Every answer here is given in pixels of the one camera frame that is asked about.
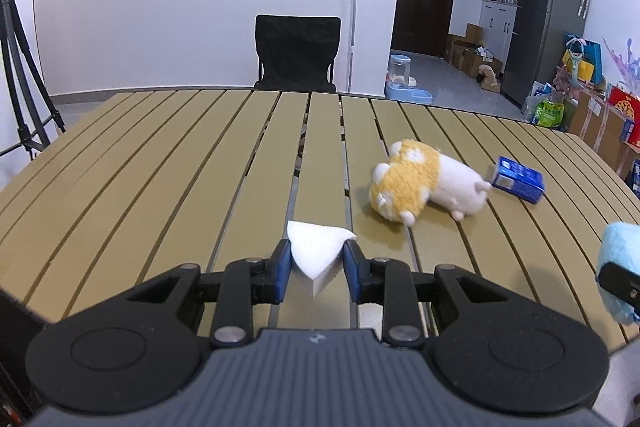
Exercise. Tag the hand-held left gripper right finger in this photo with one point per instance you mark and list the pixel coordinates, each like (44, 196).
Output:
(352, 274)

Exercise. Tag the green pet food bag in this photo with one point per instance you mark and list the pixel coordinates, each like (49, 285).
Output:
(547, 114)

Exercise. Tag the black folding chair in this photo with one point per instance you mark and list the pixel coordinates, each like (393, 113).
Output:
(295, 52)

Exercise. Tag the blue package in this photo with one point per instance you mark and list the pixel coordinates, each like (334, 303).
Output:
(636, 177)

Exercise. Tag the white base cabinet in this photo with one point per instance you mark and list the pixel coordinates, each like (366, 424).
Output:
(497, 29)

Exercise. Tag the black tripod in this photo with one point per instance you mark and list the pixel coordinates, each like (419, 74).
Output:
(17, 57)

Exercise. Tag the red gift box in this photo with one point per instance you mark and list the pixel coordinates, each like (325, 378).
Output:
(625, 112)

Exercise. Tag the blue pet water dispenser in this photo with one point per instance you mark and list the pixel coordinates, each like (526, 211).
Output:
(402, 82)

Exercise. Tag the purple wall decoration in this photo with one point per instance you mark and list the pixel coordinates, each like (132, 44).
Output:
(625, 59)

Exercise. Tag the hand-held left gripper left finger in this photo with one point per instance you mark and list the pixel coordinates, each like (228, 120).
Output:
(283, 272)

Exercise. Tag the tan folding slat table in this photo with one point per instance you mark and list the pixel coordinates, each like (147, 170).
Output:
(150, 182)

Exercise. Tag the white mop pole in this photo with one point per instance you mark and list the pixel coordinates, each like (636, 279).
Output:
(352, 32)

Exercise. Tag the blue drink carton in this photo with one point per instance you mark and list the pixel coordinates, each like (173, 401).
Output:
(520, 182)

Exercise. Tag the light blue plush toy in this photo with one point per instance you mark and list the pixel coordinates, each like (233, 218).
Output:
(620, 247)

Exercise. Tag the blue gift bag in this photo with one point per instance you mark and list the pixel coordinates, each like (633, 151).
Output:
(594, 52)

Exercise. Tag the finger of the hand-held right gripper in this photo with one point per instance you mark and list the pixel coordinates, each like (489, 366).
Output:
(622, 284)

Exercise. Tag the large cardboard box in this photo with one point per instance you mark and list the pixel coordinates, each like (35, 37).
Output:
(595, 127)

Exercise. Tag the yellow hamster plush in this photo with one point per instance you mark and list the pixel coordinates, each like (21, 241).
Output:
(410, 187)

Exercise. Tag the grey refrigerator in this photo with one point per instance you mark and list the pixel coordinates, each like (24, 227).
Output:
(540, 32)

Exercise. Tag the tan plush toy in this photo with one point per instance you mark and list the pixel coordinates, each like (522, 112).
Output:
(487, 79)

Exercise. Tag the yellow gift bag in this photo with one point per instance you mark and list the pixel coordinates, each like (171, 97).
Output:
(585, 71)

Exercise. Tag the stacked cardboard boxes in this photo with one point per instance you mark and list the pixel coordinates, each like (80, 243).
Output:
(465, 54)

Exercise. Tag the white wedge sponge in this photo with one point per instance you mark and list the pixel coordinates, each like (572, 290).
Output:
(315, 252)

